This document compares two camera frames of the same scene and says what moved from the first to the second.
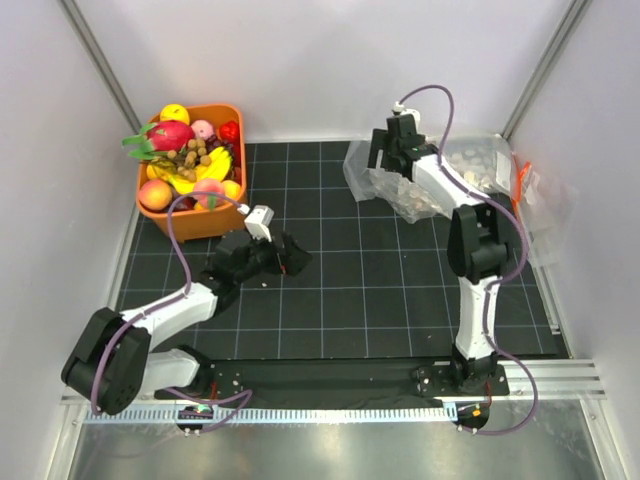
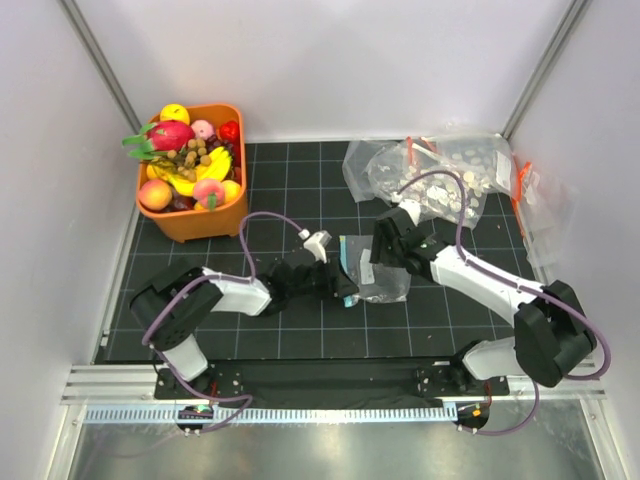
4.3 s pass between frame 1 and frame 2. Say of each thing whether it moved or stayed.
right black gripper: moved
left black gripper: moved
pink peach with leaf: stayed
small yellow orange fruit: stayed
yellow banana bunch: stayed
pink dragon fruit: stayed
